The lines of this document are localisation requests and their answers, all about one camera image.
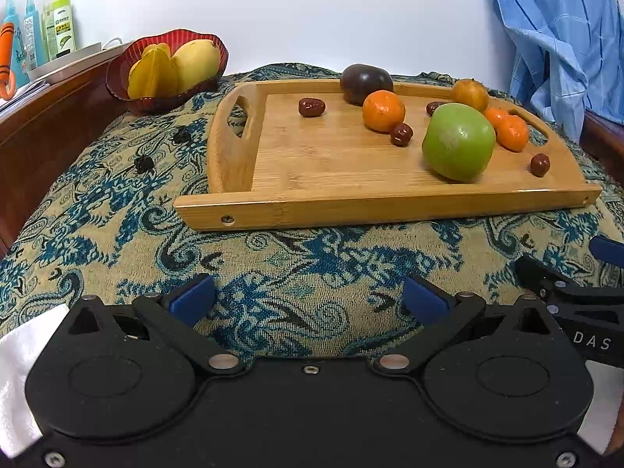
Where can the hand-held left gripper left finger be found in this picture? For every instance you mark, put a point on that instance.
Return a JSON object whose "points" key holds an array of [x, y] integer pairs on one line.
{"points": [[192, 300]]}

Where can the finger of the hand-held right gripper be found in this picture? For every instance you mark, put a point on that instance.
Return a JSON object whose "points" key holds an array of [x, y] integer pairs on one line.
{"points": [[543, 280], [609, 251]]}

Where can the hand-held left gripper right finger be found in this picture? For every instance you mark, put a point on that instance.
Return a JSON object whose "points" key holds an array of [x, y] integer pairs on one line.
{"points": [[426, 300]]}

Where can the red dried date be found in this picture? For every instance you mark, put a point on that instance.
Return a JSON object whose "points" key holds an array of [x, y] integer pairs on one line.
{"points": [[433, 108], [401, 135], [539, 165], [311, 107]]}

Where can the small orange tangerine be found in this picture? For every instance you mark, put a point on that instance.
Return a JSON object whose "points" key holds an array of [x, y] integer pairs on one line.
{"points": [[495, 116], [513, 134]]}

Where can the green apple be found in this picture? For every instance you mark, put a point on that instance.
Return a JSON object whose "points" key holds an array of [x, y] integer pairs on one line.
{"points": [[458, 144]]}

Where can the wooden bamboo tray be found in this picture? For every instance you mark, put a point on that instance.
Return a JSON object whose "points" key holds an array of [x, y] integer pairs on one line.
{"points": [[317, 165]]}

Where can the large orange tangerine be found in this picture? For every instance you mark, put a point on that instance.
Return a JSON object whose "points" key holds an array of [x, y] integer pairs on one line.
{"points": [[383, 111]]}

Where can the brownish green orange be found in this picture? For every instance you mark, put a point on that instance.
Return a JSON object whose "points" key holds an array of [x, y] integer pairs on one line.
{"points": [[470, 95]]}

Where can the dark purple round fruit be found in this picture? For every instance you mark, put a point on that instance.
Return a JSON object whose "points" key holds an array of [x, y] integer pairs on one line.
{"points": [[365, 83]]}

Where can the blue beige patterned blanket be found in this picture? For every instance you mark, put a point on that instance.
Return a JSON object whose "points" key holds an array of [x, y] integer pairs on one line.
{"points": [[122, 214]]}

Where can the brown wooden chair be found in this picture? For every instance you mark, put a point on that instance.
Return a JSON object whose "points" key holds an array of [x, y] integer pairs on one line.
{"points": [[604, 131]]}

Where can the black clip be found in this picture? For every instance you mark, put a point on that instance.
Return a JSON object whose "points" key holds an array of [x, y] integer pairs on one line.
{"points": [[143, 163], [183, 134]]}

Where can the white towel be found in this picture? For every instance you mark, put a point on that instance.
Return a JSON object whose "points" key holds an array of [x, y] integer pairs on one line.
{"points": [[19, 375]]}

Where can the red glass fruit bowl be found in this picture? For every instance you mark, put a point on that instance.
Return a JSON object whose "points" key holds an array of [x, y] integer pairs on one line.
{"points": [[146, 105]]}

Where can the blue striped cloth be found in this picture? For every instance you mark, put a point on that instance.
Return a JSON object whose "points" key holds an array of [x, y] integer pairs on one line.
{"points": [[560, 34]]}

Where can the brown wooden cabinet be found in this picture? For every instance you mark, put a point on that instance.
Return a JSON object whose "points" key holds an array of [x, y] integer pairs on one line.
{"points": [[48, 122]]}

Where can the yellow starfruit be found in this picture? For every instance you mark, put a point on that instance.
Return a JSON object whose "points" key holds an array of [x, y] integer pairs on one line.
{"points": [[151, 73]]}

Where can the yellow mango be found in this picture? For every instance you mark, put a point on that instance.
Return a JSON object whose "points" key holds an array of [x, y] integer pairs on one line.
{"points": [[197, 66]]}

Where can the stack of papers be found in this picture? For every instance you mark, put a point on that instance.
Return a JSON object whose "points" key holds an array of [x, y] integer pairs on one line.
{"points": [[24, 95]]}

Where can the white flat box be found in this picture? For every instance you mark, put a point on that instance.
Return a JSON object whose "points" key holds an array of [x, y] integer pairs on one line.
{"points": [[73, 61]]}

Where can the green label bottle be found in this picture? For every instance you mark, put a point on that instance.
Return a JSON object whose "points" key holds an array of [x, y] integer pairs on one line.
{"points": [[63, 29]]}

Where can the pale green bottle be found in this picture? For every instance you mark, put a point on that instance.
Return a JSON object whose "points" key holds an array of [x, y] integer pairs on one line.
{"points": [[48, 24]]}

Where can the teal spray bottle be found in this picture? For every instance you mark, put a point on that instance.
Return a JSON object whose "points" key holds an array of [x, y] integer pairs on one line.
{"points": [[10, 9]]}

